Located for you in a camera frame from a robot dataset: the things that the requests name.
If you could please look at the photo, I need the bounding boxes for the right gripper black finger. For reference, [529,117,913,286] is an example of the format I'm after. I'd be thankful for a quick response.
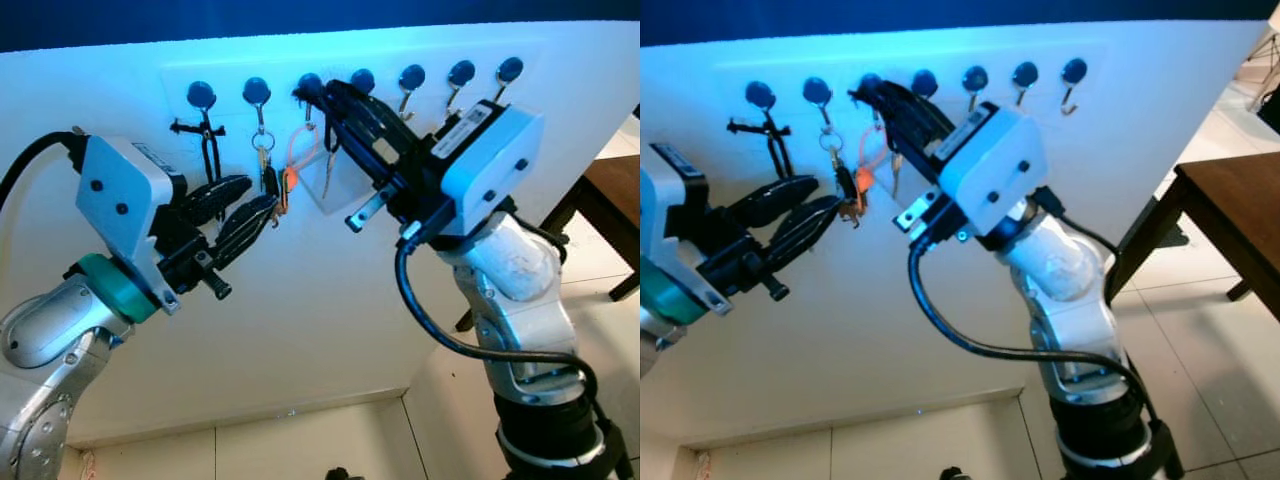
[876,78,961,148]
[323,78,426,153]
[848,88,933,181]
[293,86,396,187]

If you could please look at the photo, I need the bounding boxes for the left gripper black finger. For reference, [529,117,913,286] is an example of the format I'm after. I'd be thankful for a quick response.
[180,174,254,228]
[731,175,822,230]
[212,193,281,271]
[765,195,843,273]

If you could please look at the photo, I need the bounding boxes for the black lanyard with key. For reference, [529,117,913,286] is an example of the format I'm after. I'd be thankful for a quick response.
[726,115,796,186]
[170,115,229,191]

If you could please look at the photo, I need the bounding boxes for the clear card holder orange loop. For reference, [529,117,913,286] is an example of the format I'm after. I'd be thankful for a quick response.
[856,122,936,216]
[286,120,393,217]

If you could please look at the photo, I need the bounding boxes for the white hook mounting plate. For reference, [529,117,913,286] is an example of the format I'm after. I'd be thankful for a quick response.
[160,40,549,111]
[715,42,1111,113]

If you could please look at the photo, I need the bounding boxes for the key bunch with black fob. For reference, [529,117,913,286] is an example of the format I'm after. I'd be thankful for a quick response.
[252,125,291,229]
[822,125,866,229]

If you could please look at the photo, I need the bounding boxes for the dark brown wooden table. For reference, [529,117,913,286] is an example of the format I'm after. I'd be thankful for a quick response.
[1105,150,1280,321]
[455,153,641,333]

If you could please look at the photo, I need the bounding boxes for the black chair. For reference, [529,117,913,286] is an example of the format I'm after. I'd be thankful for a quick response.
[1255,85,1280,136]

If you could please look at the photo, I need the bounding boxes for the white chair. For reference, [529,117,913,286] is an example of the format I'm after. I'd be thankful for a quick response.
[1240,30,1280,86]

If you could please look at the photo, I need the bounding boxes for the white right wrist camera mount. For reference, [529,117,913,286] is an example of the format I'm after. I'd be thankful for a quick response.
[428,100,547,238]
[935,103,1051,238]

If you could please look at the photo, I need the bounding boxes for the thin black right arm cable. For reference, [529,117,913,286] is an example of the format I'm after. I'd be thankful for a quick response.
[515,213,571,263]
[1040,185,1123,256]

